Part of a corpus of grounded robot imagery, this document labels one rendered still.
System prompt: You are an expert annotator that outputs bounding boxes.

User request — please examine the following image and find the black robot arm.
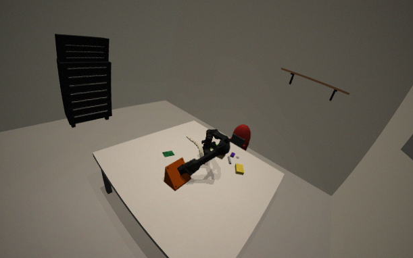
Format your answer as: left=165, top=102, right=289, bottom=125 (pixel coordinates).
left=177, top=129, right=230, bottom=176

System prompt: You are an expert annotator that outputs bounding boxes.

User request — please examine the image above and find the yellow rectangular block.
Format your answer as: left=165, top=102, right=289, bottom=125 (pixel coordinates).
left=235, top=163, right=244, bottom=175

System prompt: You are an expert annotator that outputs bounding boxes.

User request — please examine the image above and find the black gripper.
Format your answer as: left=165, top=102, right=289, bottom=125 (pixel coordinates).
left=201, top=140, right=212, bottom=155

